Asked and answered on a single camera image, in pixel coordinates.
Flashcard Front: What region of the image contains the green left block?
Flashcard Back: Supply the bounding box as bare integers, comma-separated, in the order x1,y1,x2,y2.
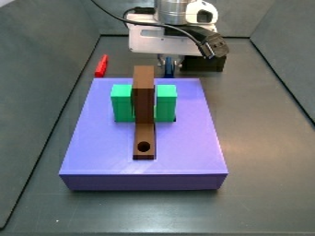
111,84,134,123

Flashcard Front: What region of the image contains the purple base block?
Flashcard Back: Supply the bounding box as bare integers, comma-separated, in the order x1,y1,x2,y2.
59,78,229,191

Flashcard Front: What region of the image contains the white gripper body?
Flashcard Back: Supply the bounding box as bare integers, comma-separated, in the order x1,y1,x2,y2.
129,24,201,56

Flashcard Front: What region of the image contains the black angle fixture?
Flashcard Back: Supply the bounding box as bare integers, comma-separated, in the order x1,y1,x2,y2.
182,56,227,72

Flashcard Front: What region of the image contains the green block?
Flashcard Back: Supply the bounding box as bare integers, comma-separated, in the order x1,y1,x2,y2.
155,85,178,123
111,84,134,123

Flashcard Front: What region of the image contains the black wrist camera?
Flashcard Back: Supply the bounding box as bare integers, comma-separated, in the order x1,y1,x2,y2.
181,25,230,59

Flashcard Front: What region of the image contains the brown slotted bar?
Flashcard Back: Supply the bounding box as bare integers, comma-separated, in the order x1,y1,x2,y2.
133,65,155,160

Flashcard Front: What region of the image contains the red peg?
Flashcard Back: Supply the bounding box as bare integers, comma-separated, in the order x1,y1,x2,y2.
95,54,109,77

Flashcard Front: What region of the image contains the green right block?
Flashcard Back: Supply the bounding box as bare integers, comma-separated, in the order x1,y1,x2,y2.
155,85,178,123

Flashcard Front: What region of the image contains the blue peg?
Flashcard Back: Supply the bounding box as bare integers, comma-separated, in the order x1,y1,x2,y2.
165,56,175,78

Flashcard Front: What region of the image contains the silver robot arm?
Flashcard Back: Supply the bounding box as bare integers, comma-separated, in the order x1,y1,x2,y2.
126,0,222,58

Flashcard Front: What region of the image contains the black cable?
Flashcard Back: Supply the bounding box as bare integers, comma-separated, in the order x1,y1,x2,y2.
90,0,214,59

